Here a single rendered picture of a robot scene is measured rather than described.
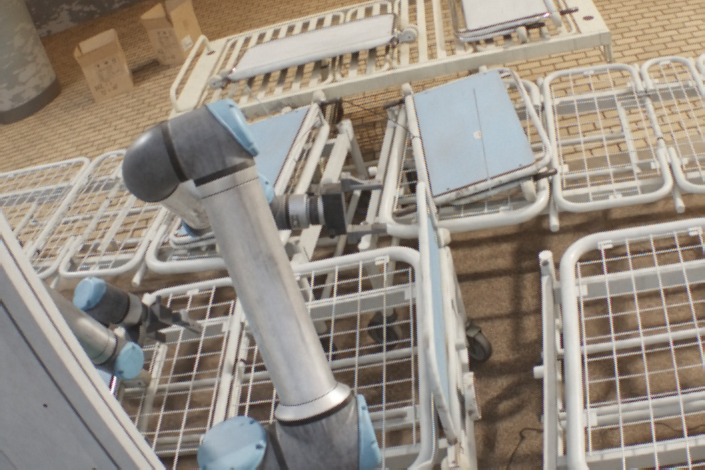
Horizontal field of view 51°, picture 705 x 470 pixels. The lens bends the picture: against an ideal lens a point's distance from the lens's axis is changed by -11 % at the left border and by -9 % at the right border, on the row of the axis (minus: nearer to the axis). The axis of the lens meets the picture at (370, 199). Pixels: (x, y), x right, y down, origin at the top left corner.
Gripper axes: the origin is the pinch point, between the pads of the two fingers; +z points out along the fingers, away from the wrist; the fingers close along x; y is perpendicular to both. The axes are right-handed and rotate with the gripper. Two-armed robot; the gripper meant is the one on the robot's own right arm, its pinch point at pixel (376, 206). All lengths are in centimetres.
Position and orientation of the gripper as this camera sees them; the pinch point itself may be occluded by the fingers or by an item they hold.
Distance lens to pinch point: 207.8
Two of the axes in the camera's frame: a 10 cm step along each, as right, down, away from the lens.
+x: -0.9, -8.2, -5.6
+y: -0.2, 5.6, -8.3
